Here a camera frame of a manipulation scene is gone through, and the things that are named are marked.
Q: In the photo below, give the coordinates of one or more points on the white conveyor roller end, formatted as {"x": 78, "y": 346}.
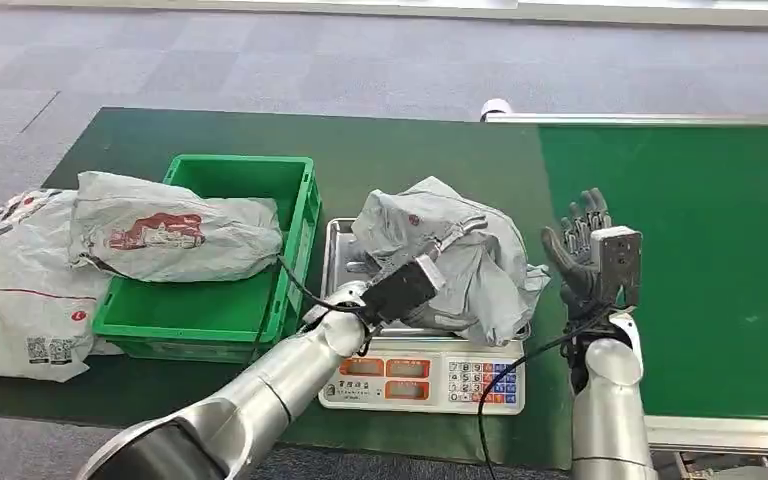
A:
{"x": 495, "y": 108}

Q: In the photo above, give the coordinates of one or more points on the aluminium conveyor frame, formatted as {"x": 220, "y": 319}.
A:
{"x": 722, "y": 434}

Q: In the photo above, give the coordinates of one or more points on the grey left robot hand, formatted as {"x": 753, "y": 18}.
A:
{"x": 364, "y": 265}

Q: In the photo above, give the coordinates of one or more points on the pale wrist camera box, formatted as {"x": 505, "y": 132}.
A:
{"x": 616, "y": 265}
{"x": 397, "y": 291}

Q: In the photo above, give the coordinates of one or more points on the green plastic crate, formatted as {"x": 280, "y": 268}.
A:
{"x": 212, "y": 311}

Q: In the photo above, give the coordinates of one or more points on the bright green conveyor belt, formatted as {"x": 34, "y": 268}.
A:
{"x": 722, "y": 265}

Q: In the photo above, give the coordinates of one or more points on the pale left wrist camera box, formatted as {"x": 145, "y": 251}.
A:
{"x": 397, "y": 291}

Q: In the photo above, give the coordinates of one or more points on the grey parcel bag red picture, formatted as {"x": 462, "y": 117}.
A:
{"x": 225, "y": 245}

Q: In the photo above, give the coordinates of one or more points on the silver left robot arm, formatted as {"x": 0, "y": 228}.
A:
{"x": 271, "y": 391}

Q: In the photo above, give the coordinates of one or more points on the large white printed parcel bag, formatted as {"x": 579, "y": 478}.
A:
{"x": 20, "y": 278}

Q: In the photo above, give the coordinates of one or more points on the white electronic scale with keypad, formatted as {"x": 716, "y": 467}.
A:
{"x": 424, "y": 397}

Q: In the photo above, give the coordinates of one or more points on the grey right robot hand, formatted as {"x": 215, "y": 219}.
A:
{"x": 579, "y": 278}

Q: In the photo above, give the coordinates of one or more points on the white window sill ledge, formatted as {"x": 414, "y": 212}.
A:
{"x": 357, "y": 8}

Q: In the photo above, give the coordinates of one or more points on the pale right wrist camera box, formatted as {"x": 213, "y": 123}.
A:
{"x": 616, "y": 265}

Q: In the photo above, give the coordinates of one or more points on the ribbed steel scale tray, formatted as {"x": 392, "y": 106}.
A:
{"x": 338, "y": 265}

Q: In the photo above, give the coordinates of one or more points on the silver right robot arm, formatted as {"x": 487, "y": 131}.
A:
{"x": 609, "y": 424}

